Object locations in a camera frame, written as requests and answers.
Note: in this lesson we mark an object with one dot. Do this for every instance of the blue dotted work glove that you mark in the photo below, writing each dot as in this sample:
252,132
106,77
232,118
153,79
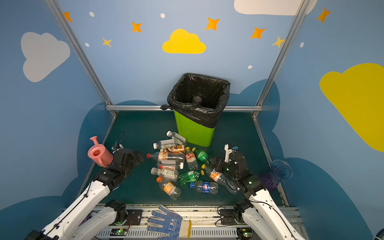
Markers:
168,223

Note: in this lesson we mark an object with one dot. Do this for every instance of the blue purple mesh vase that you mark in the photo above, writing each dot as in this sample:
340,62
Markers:
279,170

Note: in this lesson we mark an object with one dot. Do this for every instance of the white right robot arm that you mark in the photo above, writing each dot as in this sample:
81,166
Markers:
258,210

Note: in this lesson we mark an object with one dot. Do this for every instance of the green plastic trash bin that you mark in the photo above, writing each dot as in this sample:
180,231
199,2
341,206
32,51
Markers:
193,132

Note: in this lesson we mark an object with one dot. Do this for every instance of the white-cap green label bottle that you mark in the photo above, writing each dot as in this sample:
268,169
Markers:
171,175

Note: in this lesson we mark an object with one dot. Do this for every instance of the orange-cap orange label bottle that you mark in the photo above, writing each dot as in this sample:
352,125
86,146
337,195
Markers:
169,188

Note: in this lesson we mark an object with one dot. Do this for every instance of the clear square white-cap bottle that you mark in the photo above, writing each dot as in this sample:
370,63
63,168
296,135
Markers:
180,140

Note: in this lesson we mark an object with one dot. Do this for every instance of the pepsi blue label bottle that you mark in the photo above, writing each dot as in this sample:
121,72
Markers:
205,187

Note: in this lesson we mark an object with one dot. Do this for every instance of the crushed green bottle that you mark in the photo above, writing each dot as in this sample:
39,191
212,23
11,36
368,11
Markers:
190,177

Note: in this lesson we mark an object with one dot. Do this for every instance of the green sprite bottle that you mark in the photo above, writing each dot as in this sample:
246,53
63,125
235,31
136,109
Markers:
202,156

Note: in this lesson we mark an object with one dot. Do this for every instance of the black bin liner bag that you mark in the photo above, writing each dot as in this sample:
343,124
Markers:
199,98

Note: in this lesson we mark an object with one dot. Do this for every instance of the pink watering can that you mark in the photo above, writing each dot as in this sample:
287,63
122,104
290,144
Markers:
99,154

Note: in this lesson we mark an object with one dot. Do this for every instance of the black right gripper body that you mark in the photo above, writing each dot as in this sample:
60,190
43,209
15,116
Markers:
221,163

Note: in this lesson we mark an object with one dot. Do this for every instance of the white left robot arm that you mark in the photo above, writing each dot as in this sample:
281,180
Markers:
70,226

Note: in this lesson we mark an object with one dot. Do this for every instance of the yellow-cap red label bottle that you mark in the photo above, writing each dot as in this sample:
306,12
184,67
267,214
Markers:
191,159

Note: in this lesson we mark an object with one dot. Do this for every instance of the yellow-cap orange label bottle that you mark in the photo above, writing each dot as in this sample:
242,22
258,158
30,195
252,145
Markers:
221,179

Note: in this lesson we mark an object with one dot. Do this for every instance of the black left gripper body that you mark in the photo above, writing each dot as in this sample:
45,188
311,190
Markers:
132,157

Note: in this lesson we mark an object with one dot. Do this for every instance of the brown coffee bottle middle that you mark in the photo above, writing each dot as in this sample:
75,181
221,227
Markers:
175,149

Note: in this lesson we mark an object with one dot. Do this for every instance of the clear flat white-cap bottle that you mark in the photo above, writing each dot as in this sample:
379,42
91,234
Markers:
164,144

